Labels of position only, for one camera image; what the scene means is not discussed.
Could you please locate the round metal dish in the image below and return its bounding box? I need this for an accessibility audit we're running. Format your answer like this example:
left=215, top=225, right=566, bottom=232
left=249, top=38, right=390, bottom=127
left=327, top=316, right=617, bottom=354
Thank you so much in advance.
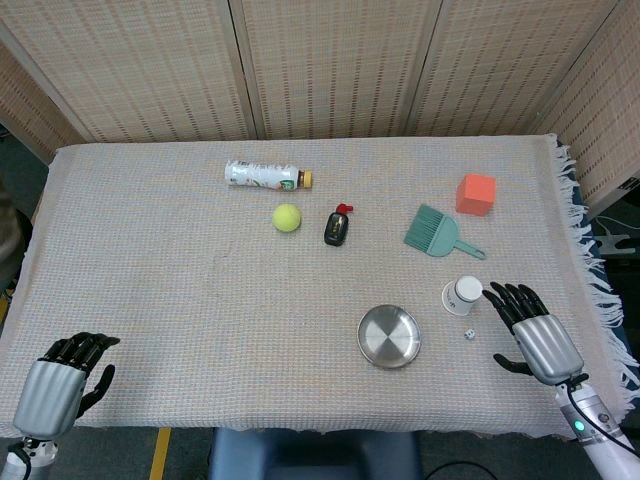
left=356, top=304, right=423, bottom=371

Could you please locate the woven folding screen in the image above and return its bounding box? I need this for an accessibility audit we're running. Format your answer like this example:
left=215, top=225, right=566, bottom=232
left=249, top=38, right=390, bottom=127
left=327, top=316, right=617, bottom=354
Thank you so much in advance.
left=0, top=0, right=640, bottom=211

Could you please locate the orange foam cube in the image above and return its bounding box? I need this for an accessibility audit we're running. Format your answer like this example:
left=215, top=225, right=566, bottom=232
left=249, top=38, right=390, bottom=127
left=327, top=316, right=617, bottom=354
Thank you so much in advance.
left=455, top=173, right=498, bottom=217

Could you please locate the white paper cup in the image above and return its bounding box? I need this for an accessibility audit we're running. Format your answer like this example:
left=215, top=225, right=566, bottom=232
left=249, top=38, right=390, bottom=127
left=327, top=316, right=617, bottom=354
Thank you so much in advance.
left=440, top=275, right=484, bottom=317

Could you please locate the teal hand brush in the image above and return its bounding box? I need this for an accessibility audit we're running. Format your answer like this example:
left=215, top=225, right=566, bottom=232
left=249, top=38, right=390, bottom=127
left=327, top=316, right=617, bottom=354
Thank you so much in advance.
left=403, top=203, right=487, bottom=261

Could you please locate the beige waffle-weave tablecloth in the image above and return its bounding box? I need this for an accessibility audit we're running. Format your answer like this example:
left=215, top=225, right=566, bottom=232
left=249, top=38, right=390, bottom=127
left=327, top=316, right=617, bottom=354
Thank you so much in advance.
left=0, top=132, right=640, bottom=441

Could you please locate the yellow tennis ball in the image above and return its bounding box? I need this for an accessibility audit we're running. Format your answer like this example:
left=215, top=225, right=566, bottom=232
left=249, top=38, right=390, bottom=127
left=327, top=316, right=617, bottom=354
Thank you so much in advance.
left=272, top=202, right=303, bottom=234

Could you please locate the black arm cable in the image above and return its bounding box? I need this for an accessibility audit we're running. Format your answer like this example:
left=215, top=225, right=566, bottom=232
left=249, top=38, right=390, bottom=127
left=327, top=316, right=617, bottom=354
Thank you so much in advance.
left=563, top=379, right=640, bottom=459

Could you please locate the white metal bracket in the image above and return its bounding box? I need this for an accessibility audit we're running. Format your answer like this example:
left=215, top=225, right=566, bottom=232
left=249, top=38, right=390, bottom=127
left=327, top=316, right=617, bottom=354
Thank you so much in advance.
left=597, top=232, right=634, bottom=259

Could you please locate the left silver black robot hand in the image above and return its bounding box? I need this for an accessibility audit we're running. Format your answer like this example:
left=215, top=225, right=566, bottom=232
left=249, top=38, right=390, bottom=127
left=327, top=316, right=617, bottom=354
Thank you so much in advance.
left=12, top=332, right=121, bottom=441

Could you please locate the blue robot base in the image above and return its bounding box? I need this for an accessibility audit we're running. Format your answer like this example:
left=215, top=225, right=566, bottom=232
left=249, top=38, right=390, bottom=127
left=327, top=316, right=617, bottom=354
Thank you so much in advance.
left=208, top=427, right=422, bottom=480

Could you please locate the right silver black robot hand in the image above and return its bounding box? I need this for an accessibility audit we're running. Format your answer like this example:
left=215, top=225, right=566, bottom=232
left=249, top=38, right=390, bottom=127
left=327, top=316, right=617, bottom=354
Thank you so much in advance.
left=481, top=281, right=590, bottom=386

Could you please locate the white plastic drink bottle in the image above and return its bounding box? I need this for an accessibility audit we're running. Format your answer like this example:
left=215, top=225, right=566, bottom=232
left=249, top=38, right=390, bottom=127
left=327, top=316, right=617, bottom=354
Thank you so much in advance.
left=223, top=159, right=315, bottom=192

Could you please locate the black red-capped sauce bottle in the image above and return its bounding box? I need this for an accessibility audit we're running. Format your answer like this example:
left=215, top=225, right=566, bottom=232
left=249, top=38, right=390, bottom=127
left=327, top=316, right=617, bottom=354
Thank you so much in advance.
left=323, top=202, right=355, bottom=247

